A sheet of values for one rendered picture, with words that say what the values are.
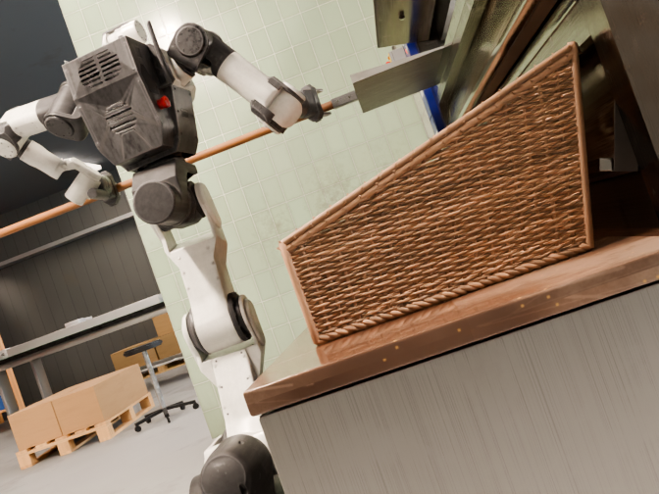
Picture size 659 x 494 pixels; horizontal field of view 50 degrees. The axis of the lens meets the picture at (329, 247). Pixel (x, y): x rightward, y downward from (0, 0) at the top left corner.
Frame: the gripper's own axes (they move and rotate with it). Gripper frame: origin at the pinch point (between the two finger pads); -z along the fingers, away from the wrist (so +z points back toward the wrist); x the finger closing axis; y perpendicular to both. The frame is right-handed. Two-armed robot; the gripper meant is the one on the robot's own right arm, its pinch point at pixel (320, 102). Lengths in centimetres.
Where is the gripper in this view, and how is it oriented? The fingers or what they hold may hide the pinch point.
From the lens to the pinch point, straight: 243.7
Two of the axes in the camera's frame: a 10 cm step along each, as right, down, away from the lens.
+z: -6.2, 2.1, -7.6
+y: 7.1, -2.6, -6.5
